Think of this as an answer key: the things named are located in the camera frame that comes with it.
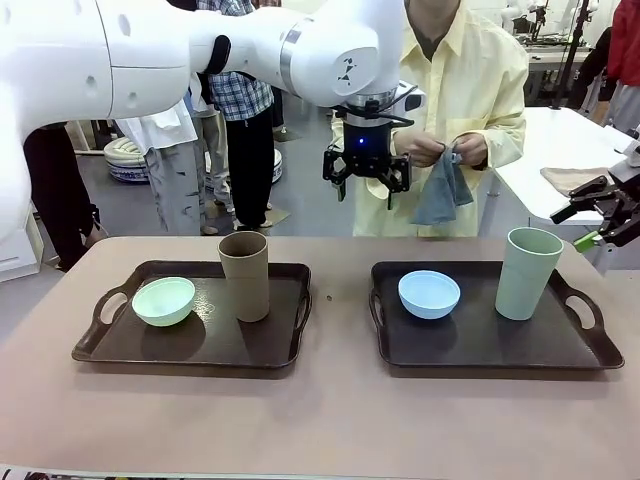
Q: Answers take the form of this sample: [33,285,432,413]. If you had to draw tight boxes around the person's right hand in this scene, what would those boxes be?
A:
[397,130,451,169]

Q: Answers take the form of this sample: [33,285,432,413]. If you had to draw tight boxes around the tall light green cup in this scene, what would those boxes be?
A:
[494,227,565,321]

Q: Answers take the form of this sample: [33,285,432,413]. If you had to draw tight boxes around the white side table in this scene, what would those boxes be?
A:
[492,107,640,229]

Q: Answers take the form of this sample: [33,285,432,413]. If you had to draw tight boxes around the dark brown serving tray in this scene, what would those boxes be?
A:
[71,259,314,371]
[368,260,626,372]

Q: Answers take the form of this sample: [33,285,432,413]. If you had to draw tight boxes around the tall brown cup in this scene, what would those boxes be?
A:
[217,230,271,323]

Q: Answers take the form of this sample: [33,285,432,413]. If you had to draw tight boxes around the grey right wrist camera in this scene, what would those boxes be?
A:
[607,158,640,187]

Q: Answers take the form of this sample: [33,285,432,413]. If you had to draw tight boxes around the bystander in black trousers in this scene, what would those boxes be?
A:
[22,122,104,274]

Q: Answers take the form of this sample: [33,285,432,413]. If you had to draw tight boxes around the person's left forearm yellow sleeve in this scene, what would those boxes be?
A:
[483,112,529,169]

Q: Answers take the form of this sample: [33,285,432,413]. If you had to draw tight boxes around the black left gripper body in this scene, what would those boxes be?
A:
[339,110,401,177]

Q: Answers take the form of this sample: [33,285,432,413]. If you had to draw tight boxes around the blue-grey cloth mat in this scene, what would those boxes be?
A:
[410,144,475,226]

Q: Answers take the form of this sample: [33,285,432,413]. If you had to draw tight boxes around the light green bowl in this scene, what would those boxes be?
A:
[131,277,196,329]

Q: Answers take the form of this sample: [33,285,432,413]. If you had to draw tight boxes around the person in pale yellow shirt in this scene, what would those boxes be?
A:
[352,0,530,239]

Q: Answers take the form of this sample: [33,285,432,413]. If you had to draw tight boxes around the folded beige cloth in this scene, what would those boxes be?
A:
[540,166,614,201]

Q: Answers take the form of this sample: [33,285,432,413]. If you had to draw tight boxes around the bystander in light trousers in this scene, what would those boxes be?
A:
[113,89,221,237]

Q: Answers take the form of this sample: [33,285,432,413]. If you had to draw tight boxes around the bystander in red jacket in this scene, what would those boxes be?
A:
[606,0,640,132]

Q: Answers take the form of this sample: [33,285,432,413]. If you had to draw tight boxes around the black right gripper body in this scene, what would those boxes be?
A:
[607,182,640,229]

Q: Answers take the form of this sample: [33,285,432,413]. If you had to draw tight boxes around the light blue bowl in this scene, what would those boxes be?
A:
[397,270,461,320]

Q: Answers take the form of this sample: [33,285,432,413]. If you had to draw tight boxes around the person's left hand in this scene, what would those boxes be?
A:
[452,132,490,169]

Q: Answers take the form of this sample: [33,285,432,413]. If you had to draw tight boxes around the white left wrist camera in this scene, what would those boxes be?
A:
[397,84,427,114]

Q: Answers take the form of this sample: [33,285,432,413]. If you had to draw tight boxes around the white cabinet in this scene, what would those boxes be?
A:
[0,197,41,284]

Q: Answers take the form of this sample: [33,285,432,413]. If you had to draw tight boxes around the bystander in plaid shirt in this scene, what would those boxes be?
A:
[197,0,277,230]

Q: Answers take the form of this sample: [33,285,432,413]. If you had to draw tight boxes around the background workbench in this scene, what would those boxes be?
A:
[519,29,609,109]

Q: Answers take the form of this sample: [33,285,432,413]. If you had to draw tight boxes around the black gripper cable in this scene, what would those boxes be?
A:
[332,99,417,127]

